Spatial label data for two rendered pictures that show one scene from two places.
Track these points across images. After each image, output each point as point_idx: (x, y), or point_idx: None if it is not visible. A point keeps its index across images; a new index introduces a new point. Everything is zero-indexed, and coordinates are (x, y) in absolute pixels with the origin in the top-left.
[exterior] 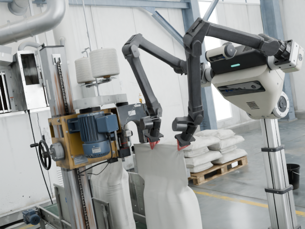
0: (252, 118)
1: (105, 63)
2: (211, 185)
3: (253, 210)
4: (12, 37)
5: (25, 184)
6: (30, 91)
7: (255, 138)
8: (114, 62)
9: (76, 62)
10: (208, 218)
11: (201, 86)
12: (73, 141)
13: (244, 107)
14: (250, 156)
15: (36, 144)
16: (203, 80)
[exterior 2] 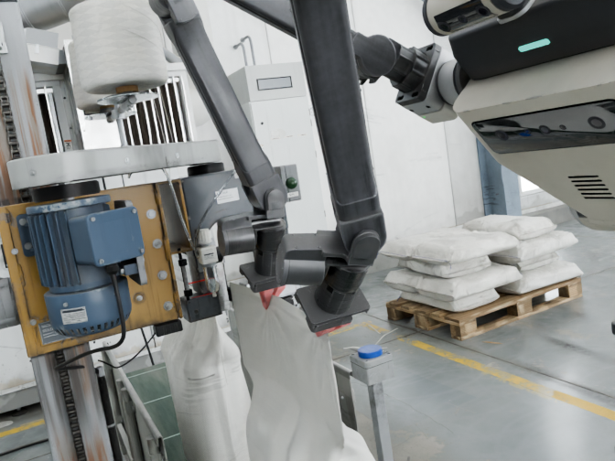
0: (588, 226)
1: (107, 48)
2: (491, 342)
3: (585, 426)
4: (62, 12)
5: None
6: (94, 129)
7: (605, 232)
8: (137, 45)
9: (70, 48)
10: (469, 435)
11: (430, 119)
12: (37, 276)
13: (561, 191)
14: (589, 277)
15: None
16: (430, 100)
